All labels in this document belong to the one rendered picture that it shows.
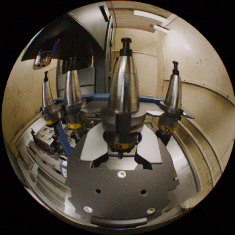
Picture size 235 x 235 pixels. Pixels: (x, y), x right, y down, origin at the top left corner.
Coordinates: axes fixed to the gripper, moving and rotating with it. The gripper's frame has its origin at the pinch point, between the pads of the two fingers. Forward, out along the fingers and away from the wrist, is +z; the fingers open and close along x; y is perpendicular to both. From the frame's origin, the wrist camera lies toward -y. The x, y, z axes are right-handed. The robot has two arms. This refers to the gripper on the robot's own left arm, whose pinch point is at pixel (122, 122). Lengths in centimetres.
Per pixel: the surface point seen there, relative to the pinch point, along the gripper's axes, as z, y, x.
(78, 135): 1.1, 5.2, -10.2
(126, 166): 7.2, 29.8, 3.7
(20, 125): 2, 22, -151
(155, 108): 2.2, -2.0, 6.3
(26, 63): 27, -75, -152
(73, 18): 4.8, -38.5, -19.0
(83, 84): 58, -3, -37
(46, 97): 2.0, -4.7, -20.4
